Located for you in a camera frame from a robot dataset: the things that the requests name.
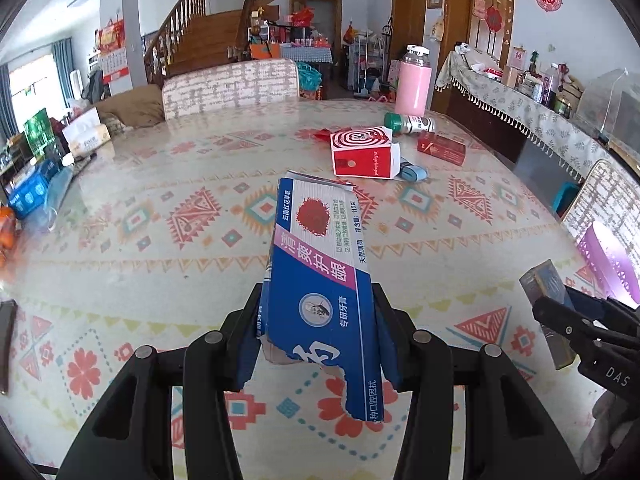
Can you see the small dark gold box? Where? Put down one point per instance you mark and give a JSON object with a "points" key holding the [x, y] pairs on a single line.
{"points": [[545, 280]]}

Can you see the patterned chair back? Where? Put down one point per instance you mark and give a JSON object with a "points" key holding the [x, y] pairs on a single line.
{"points": [[230, 87]]}

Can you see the red wall calendar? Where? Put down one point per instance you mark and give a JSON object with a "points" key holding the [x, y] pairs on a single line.
{"points": [[112, 55]]}

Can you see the pink thermos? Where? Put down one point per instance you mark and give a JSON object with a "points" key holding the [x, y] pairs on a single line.
{"points": [[412, 85]]}

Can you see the wooden door frame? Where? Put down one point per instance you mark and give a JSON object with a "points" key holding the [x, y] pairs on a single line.
{"points": [[452, 10]]}

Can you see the metal storage rack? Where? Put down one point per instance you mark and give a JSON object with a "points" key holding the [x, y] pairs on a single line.
{"points": [[370, 67]]}

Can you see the red cigarette box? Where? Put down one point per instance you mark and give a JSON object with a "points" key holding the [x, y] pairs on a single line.
{"points": [[442, 150]]}

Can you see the red white spiral box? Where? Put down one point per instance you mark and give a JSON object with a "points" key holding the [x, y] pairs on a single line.
{"points": [[365, 157]]}

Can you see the wooden staircase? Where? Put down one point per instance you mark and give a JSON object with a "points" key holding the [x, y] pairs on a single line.
{"points": [[210, 30]]}

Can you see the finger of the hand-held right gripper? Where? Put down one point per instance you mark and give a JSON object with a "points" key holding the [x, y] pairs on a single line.
{"points": [[582, 305], [560, 322]]}

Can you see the white tissue box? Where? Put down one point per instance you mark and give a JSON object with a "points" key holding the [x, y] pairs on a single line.
{"points": [[85, 135]]}

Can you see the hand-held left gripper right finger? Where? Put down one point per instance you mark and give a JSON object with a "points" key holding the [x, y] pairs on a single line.
{"points": [[390, 355]]}

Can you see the clear plastic food cover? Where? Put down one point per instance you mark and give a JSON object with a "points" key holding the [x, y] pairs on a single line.
{"points": [[605, 100]]}

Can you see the wooden door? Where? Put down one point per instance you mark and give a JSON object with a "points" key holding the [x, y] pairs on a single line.
{"points": [[407, 15]]}

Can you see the red knot door decoration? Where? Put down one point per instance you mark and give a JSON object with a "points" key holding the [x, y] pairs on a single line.
{"points": [[492, 19]]}

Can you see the blue face mask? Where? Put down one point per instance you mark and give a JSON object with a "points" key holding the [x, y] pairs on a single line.
{"points": [[415, 172]]}

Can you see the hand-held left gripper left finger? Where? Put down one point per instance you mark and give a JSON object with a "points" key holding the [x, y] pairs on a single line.
{"points": [[247, 360]]}

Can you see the brown sofa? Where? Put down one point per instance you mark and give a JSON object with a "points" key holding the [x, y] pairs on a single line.
{"points": [[132, 107]]}

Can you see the sideboard with floral cloth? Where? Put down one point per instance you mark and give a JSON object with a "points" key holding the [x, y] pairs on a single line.
{"points": [[500, 95]]}

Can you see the teal stool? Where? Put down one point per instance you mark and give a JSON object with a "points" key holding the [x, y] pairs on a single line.
{"points": [[567, 196]]}

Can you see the patterned chair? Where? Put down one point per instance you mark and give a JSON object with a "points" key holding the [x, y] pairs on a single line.
{"points": [[230, 87], [605, 195]]}

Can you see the red wrapper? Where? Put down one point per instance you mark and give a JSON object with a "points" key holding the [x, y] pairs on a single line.
{"points": [[322, 135]]}

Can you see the blue mask box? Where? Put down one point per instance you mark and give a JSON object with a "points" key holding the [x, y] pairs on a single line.
{"points": [[32, 192]]}

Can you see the table with gift boxes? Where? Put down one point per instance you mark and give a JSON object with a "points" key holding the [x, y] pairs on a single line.
{"points": [[305, 50]]}

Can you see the black phone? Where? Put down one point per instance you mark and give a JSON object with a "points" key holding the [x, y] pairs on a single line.
{"points": [[6, 345]]}

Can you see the green cap bottle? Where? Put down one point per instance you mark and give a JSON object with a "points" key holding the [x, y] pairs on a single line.
{"points": [[410, 124]]}

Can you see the blue toothpaste box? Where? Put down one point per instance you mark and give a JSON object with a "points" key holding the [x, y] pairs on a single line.
{"points": [[320, 285]]}

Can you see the cluster of small bottles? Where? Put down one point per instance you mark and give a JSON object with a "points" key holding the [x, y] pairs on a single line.
{"points": [[547, 90]]}

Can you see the purple perforated bin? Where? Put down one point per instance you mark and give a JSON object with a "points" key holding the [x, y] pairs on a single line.
{"points": [[607, 260]]}

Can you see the blue grey curtain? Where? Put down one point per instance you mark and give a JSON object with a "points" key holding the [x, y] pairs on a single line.
{"points": [[62, 70]]}

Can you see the green box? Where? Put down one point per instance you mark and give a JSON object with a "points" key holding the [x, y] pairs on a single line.
{"points": [[40, 132]]}

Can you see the clear bag of masks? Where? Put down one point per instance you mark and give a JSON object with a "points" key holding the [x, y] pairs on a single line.
{"points": [[60, 195]]}

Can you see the orange packet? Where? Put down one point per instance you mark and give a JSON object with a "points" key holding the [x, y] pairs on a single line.
{"points": [[6, 227]]}

